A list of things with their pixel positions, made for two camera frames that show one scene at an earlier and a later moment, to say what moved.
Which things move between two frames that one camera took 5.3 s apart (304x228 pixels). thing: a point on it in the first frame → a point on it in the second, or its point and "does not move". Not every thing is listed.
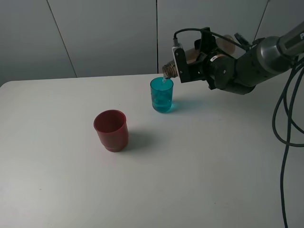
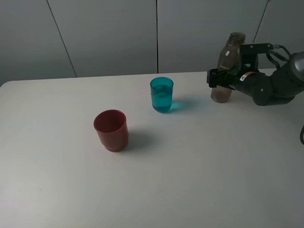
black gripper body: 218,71 → 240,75
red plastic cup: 112,128 does not move
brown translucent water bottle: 225,45 → 228,59
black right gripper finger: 207,43 → 214,76
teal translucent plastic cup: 161,90 does not move
